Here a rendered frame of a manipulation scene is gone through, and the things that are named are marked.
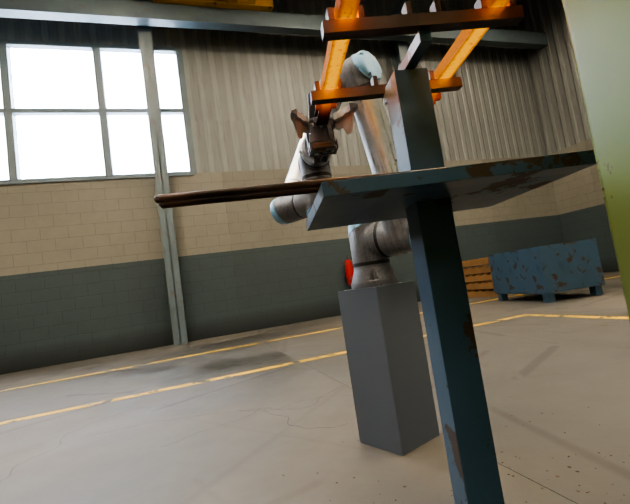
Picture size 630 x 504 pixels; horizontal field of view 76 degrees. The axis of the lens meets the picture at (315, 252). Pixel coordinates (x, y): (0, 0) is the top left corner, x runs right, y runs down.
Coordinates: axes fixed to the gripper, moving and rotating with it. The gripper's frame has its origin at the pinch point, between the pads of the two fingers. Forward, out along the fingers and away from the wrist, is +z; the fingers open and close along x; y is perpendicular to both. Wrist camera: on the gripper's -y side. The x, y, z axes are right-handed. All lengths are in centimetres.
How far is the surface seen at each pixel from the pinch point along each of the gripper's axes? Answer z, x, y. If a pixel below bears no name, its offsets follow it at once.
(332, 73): 15.0, 0.3, 1.3
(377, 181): 33.7, 0.5, 27.1
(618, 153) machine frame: 52, -17, 32
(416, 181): 33.7, -4.8, 27.7
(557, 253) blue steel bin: -393, -337, 44
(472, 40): 21.6, -23.9, 1.3
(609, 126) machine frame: 51, -17, 29
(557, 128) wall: -796, -695, -248
